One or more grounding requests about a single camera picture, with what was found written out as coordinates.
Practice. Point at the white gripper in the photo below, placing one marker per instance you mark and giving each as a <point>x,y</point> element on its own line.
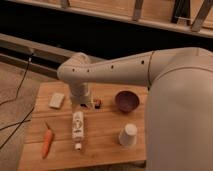
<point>80,94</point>

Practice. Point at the white sponge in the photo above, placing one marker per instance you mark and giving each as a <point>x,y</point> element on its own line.
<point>56,100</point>

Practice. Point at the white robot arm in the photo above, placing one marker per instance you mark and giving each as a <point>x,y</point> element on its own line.
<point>179,107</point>

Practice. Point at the dark ceramic bowl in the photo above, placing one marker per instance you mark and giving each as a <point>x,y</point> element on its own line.
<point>127,101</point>

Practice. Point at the small black orange object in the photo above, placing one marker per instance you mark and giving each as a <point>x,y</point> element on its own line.
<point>97,103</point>

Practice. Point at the white plastic bottle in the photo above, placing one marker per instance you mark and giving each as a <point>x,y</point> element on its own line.
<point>78,129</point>

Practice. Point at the wooden table board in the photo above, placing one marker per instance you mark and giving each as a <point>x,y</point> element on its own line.
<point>102,127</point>

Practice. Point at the orange carrot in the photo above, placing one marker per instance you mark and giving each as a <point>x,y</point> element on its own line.
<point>48,138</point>

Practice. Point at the white paper cup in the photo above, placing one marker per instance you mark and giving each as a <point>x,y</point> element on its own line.
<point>128,135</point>

